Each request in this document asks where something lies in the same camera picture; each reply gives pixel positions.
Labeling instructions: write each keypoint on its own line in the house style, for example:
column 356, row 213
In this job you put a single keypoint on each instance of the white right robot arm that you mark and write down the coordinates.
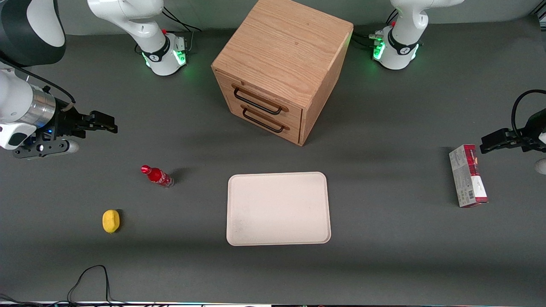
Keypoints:
column 145, row 25

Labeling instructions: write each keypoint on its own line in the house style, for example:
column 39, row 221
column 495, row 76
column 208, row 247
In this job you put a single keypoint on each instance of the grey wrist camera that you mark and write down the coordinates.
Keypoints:
column 42, row 148
column 542, row 166

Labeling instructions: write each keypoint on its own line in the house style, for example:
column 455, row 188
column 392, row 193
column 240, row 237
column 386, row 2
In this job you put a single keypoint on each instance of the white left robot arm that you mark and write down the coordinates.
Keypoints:
column 401, row 47

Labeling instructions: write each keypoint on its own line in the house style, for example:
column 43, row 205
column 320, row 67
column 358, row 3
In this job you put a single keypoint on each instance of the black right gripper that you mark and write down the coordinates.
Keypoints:
column 66, row 122

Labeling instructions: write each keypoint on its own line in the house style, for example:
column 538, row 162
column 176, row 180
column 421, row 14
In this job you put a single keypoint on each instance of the red coke bottle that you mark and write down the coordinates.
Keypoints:
column 158, row 176

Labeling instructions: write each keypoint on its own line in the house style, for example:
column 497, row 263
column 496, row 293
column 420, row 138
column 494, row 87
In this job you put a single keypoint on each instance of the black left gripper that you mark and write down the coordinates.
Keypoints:
column 534, row 128

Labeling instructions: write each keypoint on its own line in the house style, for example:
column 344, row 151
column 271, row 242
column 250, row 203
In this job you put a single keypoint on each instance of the wooden drawer cabinet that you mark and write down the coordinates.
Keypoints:
column 286, row 47

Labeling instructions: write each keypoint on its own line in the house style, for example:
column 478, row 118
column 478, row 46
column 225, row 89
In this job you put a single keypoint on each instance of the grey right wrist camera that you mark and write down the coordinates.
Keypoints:
column 42, row 148

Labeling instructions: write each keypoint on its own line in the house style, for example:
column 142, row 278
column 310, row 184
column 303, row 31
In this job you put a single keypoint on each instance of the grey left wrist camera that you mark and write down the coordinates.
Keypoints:
column 542, row 166

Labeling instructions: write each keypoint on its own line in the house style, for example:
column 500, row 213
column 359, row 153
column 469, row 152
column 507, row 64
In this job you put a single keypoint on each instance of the yellow lemon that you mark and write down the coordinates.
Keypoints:
column 111, row 221

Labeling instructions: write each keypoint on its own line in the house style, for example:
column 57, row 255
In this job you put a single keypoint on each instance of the white rectangular tray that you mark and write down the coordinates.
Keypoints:
column 279, row 209

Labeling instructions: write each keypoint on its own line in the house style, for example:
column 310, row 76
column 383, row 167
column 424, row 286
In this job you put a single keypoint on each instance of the grey and red carton box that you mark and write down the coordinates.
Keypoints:
column 467, row 177

